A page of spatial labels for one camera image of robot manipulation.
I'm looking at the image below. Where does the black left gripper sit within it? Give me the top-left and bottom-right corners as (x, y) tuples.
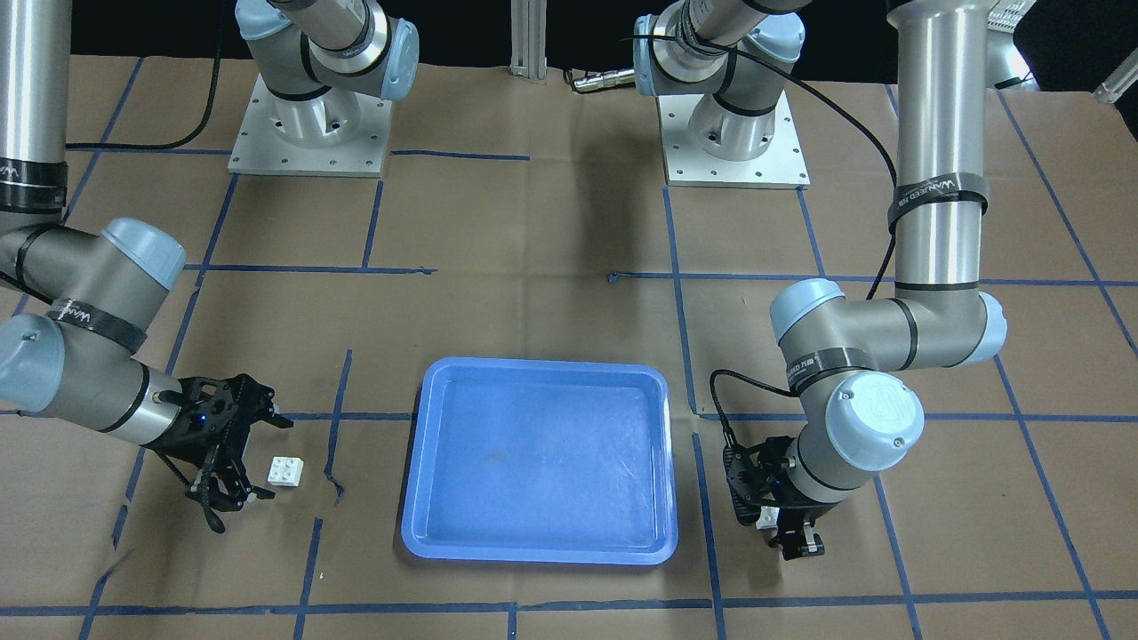
(727, 435), (828, 563)

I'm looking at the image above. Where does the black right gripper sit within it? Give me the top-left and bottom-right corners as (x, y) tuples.
(156, 374), (295, 534)

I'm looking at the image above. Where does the white building block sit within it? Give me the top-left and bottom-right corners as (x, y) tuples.
(267, 456), (304, 489)
(754, 506), (780, 531)

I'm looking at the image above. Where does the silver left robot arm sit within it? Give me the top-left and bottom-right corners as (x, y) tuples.
(634, 1), (1007, 561)

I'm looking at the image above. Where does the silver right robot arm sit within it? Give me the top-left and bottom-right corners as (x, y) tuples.
(1, 1), (421, 533)

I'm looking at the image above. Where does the blue plastic tray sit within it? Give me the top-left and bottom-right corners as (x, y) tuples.
(401, 356), (679, 566)

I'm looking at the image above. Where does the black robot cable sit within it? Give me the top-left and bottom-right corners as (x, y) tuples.
(634, 36), (899, 300)

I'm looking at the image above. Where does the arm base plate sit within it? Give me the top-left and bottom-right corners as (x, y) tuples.
(657, 91), (813, 189)
(228, 77), (393, 179)

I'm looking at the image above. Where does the aluminium frame post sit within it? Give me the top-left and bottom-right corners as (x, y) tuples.
(509, 0), (549, 84)

